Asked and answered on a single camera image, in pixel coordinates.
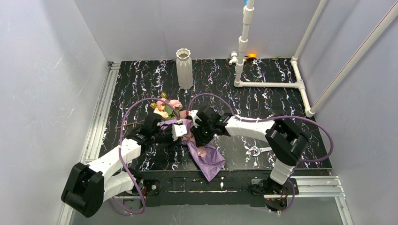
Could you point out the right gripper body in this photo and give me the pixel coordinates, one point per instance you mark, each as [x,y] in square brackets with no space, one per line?
[195,131]

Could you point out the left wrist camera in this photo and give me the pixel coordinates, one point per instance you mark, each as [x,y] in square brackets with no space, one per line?
[179,130]

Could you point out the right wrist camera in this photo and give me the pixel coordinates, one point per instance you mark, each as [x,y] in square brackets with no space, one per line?
[193,116]

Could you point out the orange yellow small object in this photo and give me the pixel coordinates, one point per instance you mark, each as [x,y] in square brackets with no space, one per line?
[251,56]

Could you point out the white ribbed vase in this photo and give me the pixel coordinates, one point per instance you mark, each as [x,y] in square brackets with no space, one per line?
[184,68]

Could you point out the purple flower bouquet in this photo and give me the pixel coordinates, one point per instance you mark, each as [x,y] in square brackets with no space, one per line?
[209,160]

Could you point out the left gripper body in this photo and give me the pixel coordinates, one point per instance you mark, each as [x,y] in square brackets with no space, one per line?
[169,135]

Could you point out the aluminium rail frame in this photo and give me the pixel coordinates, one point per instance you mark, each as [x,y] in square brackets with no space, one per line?
[178,179]

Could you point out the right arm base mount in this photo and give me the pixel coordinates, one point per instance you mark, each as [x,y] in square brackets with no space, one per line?
[278,198]

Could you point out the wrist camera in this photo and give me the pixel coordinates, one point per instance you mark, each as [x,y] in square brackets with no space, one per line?
[193,116]
[179,130]

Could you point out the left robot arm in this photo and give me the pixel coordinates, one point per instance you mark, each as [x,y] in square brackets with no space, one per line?
[89,185]

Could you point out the silver wrench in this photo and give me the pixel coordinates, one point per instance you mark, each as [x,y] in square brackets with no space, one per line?
[257,151]

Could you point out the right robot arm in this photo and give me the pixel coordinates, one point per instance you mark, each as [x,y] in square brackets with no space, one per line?
[286,139]

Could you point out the brown ribbon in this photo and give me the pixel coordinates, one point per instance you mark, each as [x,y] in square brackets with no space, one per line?
[128,124]

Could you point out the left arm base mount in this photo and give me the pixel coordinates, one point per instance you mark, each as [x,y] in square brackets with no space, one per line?
[149,187]

